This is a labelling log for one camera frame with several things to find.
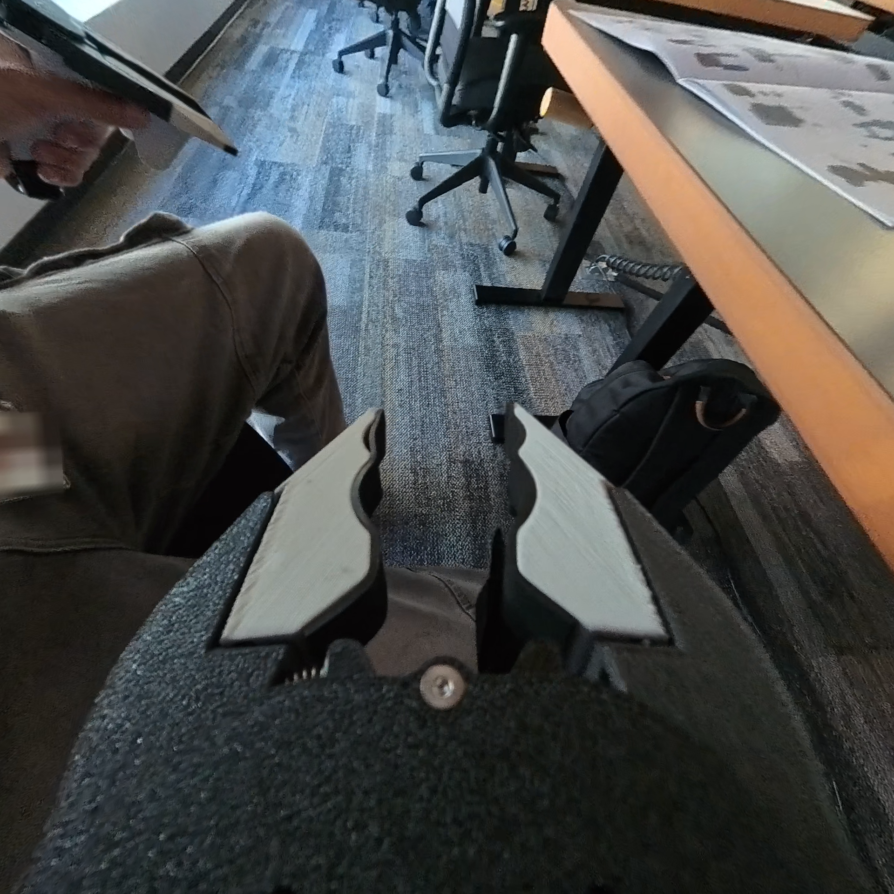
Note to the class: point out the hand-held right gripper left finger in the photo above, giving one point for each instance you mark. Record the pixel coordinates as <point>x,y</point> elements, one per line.
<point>307,559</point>

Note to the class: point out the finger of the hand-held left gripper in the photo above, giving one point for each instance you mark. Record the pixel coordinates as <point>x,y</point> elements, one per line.
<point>202,129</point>

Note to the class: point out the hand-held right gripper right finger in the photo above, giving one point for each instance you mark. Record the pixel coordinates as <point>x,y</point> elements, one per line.
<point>587,559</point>

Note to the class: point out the black desk leg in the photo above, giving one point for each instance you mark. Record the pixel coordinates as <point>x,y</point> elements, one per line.
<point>580,223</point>
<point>663,321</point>

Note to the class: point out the person's left hand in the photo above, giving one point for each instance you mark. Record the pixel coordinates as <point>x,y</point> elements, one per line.
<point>63,119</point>

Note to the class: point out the dark backpack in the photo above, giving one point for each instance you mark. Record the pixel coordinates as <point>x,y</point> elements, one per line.
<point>663,433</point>

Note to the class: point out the black office chair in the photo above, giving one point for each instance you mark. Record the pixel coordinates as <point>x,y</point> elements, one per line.
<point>391,42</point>
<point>489,77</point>

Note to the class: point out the open instruction manual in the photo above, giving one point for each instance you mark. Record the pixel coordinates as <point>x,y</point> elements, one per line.
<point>803,105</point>

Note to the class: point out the long wooden table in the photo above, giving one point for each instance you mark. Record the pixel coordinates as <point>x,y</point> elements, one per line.
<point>768,14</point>

